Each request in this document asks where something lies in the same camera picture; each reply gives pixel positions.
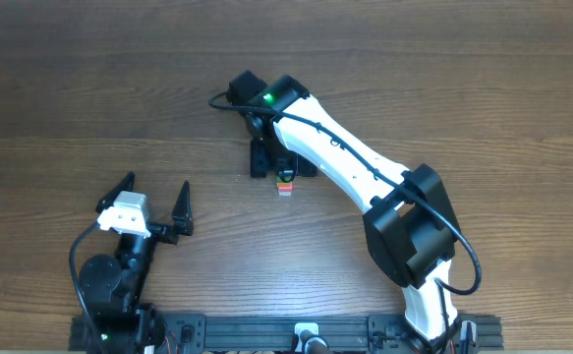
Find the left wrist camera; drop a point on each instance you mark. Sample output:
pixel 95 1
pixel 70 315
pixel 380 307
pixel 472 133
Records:
pixel 126 214

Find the mounting rail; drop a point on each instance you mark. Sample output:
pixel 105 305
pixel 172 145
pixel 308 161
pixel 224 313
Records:
pixel 251 334

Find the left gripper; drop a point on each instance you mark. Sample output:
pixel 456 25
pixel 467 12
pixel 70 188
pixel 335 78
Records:
pixel 163 233

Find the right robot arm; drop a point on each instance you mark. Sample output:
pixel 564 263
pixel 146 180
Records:
pixel 335 152

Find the pink cube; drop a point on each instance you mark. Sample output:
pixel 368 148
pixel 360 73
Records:
pixel 285 189

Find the orange cube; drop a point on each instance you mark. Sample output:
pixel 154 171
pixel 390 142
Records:
pixel 284 185

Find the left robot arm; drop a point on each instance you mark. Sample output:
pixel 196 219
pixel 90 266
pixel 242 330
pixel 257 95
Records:
pixel 100 280

